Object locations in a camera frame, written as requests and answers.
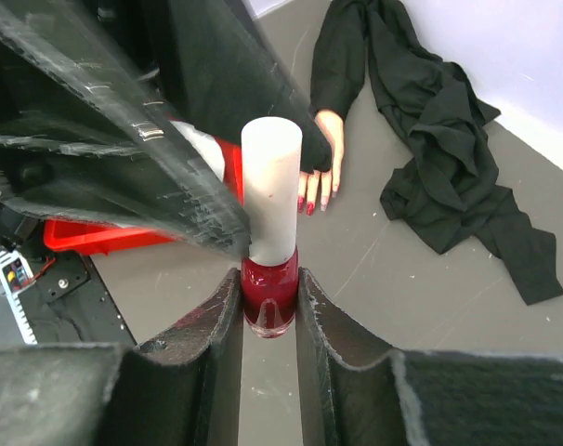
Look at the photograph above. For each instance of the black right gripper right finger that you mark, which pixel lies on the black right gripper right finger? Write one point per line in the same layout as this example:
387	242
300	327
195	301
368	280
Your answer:
357	389

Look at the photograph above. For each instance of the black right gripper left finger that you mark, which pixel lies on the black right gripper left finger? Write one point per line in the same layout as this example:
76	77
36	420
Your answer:
182	387

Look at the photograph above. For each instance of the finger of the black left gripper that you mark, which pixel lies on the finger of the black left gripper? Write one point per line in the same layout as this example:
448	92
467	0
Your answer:
219	77
69	92

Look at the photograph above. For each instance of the white nail polish cap brush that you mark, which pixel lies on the white nail polish cap brush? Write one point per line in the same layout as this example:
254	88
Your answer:
271	155

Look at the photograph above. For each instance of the red nail polish bottle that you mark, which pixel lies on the red nail polish bottle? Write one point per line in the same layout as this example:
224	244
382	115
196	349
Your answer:
269	296

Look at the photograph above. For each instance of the white paper plate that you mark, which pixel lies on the white paper plate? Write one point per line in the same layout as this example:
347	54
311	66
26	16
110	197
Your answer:
205	145

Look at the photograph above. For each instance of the red plastic tray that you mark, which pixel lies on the red plastic tray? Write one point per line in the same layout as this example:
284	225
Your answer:
117	203

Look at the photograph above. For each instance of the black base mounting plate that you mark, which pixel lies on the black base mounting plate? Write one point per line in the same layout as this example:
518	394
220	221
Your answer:
70	303

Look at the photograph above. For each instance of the black cloth garment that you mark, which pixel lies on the black cloth garment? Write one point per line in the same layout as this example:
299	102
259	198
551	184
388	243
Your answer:
448	191

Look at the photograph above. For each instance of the grey slotted cable duct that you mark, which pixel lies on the grey slotted cable duct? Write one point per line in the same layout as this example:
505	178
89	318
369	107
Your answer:
16	276

